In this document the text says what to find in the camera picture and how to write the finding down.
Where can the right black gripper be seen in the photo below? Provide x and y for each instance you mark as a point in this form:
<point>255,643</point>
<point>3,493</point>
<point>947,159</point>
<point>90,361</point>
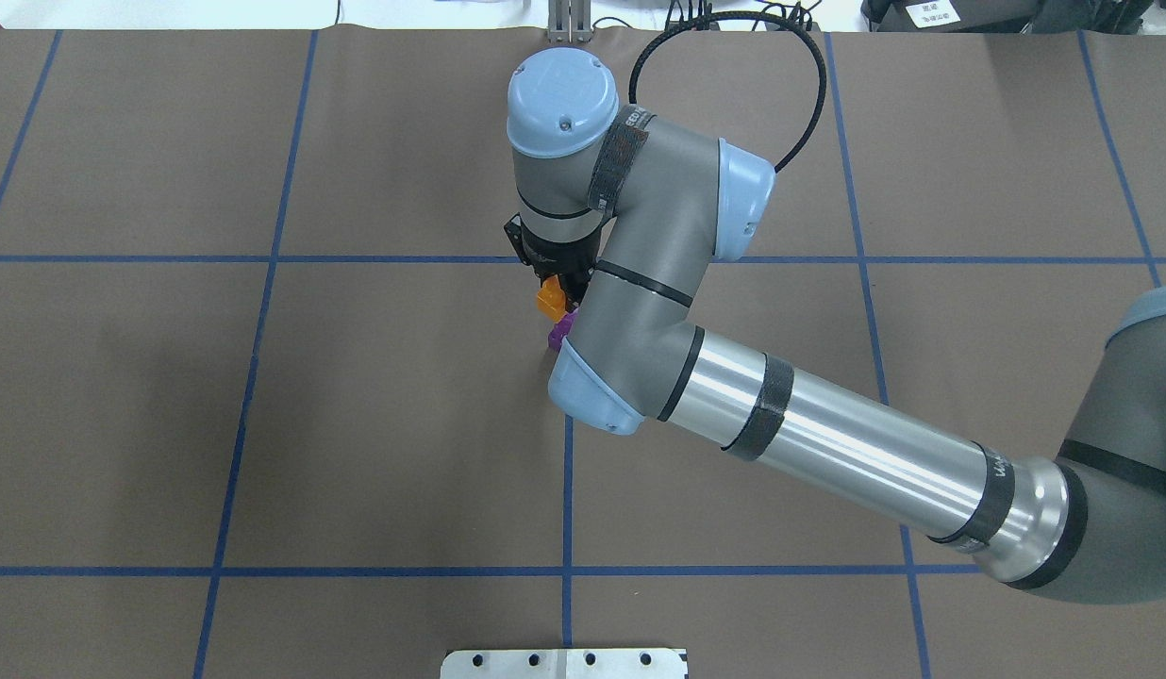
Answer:
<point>562,256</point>

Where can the orange trapezoid block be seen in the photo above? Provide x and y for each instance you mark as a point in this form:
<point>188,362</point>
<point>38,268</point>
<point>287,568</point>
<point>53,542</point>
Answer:
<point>551,299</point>

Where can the purple trapezoid block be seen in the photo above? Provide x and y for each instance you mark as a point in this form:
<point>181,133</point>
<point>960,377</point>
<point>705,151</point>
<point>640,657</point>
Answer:
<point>561,330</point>

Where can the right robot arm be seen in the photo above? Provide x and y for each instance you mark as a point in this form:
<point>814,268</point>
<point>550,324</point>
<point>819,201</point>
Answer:
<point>623,216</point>

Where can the aluminium frame post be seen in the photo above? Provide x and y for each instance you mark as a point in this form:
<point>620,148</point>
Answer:
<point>569,21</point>

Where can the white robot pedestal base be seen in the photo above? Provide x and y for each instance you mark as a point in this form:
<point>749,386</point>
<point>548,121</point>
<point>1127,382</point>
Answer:
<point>567,663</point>

